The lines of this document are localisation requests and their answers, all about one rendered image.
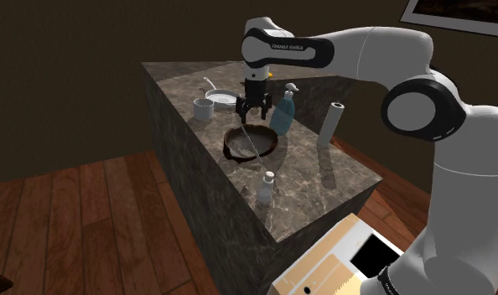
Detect white paper towel roll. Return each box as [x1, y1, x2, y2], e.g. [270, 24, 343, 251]
[316, 101, 345, 149]

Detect white framed wall picture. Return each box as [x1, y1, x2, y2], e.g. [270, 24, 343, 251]
[399, 0, 498, 39]

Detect beige and white robot stand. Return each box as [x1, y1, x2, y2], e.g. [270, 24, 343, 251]
[267, 212, 405, 295]

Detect thin grey knife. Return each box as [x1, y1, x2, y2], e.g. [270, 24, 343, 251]
[240, 124, 265, 169]

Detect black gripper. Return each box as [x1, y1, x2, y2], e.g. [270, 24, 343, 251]
[235, 78, 273, 125]

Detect blue soap dispenser bottle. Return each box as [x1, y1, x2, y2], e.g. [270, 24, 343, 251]
[268, 82, 300, 137]

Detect clear salt shaker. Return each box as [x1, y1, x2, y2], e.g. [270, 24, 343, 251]
[256, 171, 276, 206]

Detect white cup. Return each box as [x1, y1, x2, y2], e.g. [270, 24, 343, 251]
[193, 97, 215, 122]

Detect dark brown bowl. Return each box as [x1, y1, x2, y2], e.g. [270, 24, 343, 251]
[222, 123, 280, 163]

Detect white frying pan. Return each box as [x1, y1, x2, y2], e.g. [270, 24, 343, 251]
[202, 75, 242, 112]

